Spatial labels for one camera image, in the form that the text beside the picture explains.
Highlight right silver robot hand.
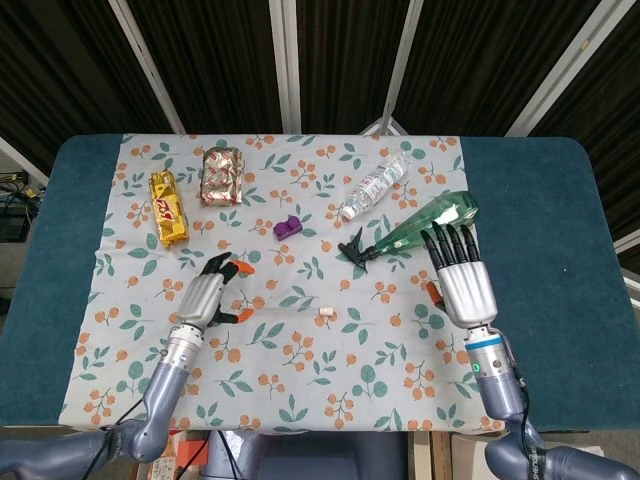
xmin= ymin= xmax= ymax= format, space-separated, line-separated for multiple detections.
xmin=422 ymin=222 xmax=499 ymax=330

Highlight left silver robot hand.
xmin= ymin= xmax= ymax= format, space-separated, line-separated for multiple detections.
xmin=172 ymin=252 xmax=257 ymax=334

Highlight green spray bottle black trigger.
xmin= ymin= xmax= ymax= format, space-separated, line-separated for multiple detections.
xmin=337 ymin=190 xmax=480 ymax=274

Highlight yellow snack packet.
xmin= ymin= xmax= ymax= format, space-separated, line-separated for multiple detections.
xmin=150 ymin=169 xmax=193 ymax=250

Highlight teal table cover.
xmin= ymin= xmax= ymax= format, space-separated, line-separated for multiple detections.
xmin=0 ymin=133 xmax=634 ymax=436

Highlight purple toy brick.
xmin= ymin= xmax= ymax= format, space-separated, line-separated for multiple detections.
xmin=272 ymin=216 xmax=304 ymax=241

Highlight gold foil packet red print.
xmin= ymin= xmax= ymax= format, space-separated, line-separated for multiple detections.
xmin=200 ymin=146 xmax=246 ymax=208

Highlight floral print tablecloth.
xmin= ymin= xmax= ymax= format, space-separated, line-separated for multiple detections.
xmin=58 ymin=132 xmax=505 ymax=432

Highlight clear plastic water bottle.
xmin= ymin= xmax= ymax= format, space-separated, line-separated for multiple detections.
xmin=341 ymin=151 xmax=412 ymax=219

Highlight cardboard box orange print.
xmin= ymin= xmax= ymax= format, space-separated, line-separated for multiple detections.
xmin=164 ymin=430 xmax=211 ymax=480

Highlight beige box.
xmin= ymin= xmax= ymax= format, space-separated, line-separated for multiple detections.
xmin=449 ymin=433 xmax=511 ymax=480

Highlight dark blue robot torso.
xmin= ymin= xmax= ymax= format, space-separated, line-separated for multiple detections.
xmin=204 ymin=430 xmax=409 ymax=480

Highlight black electronic equipment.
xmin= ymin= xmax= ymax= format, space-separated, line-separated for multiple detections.
xmin=0 ymin=169 xmax=46 ymax=244

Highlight dark folding screen white frames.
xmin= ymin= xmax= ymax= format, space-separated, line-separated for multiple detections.
xmin=0 ymin=0 xmax=640 ymax=251

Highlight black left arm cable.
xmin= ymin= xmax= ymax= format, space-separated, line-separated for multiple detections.
xmin=102 ymin=397 xmax=151 ymax=436

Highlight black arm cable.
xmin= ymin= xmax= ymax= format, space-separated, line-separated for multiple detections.
xmin=502 ymin=334 xmax=545 ymax=480
xmin=102 ymin=397 xmax=151 ymax=436

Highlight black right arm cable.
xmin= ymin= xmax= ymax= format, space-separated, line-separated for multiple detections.
xmin=502 ymin=334 xmax=545 ymax=480

